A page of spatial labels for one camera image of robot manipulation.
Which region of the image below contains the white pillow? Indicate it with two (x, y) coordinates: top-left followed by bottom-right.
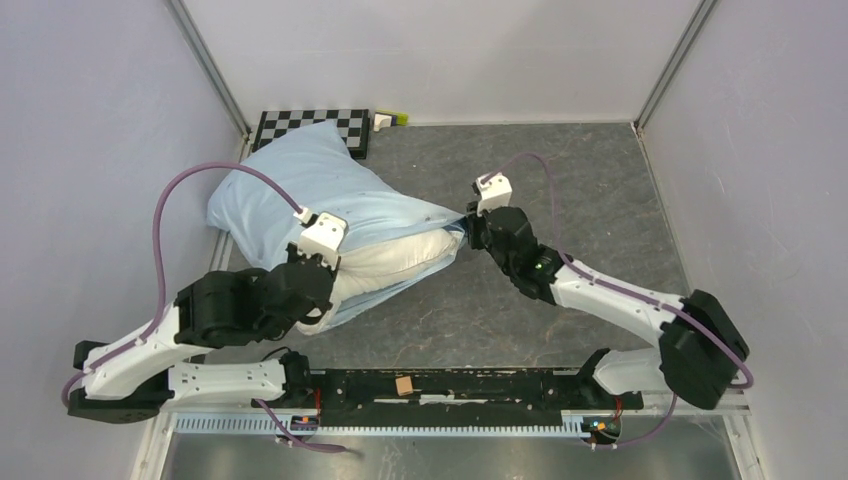
(297, 226), (465, 335)

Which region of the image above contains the light blue pillowcase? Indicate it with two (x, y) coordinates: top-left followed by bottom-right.
(205, 120), (468, 336)

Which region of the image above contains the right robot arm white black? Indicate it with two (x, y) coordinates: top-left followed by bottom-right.
(465, 201), (750, 410)

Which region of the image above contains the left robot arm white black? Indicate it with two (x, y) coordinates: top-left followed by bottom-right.
(64, 243), (341, 424)

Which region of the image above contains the small wooden cube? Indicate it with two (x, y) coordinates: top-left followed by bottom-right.
(395, 376), (414, 397)

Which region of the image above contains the small white green block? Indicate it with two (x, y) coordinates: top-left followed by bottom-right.
(372, 110), (409, 132)

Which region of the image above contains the black white checkerboard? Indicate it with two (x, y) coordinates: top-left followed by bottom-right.
(250, 109), (372, 161)

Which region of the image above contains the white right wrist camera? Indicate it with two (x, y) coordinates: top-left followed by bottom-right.
(471, 172), (512, 216)

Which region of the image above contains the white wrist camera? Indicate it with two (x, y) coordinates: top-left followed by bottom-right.
(294, 207), (348, 269)
(471, 172), (512, 216)

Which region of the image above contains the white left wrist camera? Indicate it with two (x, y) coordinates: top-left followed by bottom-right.
(294, 207), (348, 269)

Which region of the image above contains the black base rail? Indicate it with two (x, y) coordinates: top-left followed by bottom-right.
(250, 367), (644, 429)

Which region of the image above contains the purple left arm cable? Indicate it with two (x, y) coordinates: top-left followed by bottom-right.
(60, 161), (309, 407)

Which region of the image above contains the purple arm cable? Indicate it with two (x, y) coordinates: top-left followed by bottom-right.
(60, 161), (309, 407)
(483, 152), (755, 391)

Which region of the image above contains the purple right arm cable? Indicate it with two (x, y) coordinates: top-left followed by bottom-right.
(483, 152), (755, 391)

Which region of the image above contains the white slotted cable duct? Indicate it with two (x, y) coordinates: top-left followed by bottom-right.
(173, 413), (591, 439)

